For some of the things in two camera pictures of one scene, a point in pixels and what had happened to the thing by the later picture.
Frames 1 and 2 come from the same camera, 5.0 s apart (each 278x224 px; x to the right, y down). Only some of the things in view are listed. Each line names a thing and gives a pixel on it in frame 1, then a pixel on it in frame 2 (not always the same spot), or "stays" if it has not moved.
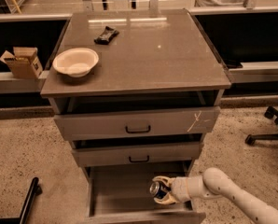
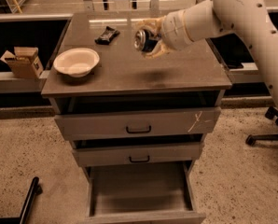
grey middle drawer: x=138 y=154 stays
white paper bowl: x=76 y=62 stays
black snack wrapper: x=106 y=35 stays
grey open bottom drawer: x=120 y=194 stays
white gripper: x=180 y=189 → x=174 y=31
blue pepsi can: x=159 y=189 → x=144 y=41
